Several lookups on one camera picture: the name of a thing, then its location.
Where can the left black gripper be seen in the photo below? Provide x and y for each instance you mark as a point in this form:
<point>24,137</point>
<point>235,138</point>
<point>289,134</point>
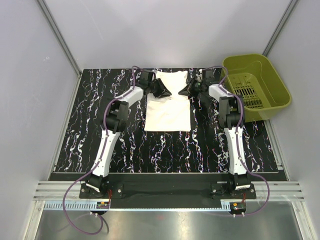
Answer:
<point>162,92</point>

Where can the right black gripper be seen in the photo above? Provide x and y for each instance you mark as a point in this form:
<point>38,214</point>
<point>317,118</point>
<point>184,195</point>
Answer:
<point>188,90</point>

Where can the white t shirt red print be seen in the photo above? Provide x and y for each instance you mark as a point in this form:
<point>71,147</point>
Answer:
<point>171,113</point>

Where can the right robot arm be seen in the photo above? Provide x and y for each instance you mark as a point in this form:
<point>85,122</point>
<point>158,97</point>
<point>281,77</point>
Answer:
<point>231,117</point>

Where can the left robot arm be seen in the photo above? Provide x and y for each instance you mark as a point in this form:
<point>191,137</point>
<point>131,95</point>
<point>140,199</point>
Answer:
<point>115,120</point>

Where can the olive green plastic basket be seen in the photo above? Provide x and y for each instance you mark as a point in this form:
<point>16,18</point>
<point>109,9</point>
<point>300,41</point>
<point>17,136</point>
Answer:
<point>253,77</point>

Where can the black patterned table mat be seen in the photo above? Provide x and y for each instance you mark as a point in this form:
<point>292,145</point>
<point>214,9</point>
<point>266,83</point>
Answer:
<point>203,149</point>

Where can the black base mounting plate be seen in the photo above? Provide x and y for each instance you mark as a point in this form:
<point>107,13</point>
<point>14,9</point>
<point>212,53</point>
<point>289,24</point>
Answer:
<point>217,186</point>

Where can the left aluminium frame post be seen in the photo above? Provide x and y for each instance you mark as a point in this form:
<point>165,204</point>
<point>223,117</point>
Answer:
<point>44,8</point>

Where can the aluminium frame post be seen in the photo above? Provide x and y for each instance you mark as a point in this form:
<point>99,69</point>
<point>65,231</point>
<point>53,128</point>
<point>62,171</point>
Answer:
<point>280,26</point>
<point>44,8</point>

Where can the right aluminium frame post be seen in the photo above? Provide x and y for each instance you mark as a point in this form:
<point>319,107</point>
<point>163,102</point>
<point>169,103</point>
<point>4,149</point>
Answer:
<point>280,26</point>

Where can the aluminium rail profile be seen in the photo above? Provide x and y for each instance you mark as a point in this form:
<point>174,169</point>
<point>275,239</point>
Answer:
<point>55,191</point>

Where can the slotted grey cable duct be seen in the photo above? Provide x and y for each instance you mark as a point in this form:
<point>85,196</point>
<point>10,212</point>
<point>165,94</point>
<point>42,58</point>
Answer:
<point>161,206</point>

